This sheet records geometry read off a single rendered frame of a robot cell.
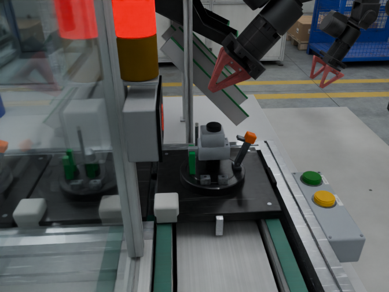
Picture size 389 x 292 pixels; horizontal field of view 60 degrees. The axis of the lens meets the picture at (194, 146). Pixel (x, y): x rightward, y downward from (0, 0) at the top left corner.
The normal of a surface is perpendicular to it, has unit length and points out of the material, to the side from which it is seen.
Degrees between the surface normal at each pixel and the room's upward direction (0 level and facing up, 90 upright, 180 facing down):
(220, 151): 90
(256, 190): 0
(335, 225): 0
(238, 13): 90
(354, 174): 0
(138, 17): 90
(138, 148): 90
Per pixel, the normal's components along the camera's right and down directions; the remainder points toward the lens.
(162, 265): 0.00, -0.87
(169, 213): 0.06, 0.50
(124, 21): -0.23, 0.48
